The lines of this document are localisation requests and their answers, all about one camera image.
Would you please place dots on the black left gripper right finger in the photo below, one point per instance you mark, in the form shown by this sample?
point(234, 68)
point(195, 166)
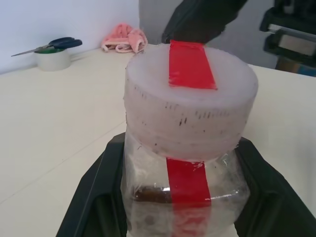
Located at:
point(271, 197)

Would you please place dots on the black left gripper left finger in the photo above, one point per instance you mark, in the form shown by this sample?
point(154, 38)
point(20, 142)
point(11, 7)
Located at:
point(98, 197)

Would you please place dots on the clear bottle with white cap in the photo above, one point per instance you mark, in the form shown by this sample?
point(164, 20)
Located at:
point(190, 111)

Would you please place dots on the white tape roll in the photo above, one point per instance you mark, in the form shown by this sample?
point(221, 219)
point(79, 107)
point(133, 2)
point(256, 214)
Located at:
point(53, 60)

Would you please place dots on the black machine with silver panel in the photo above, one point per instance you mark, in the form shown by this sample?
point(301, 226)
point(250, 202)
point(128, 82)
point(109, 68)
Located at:
point(288, 37)

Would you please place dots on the pink cloth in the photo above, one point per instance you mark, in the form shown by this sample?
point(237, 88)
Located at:
point(128, 37)

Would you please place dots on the black bulky object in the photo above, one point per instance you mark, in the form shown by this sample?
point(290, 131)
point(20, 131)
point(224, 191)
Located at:
point(200, 19)

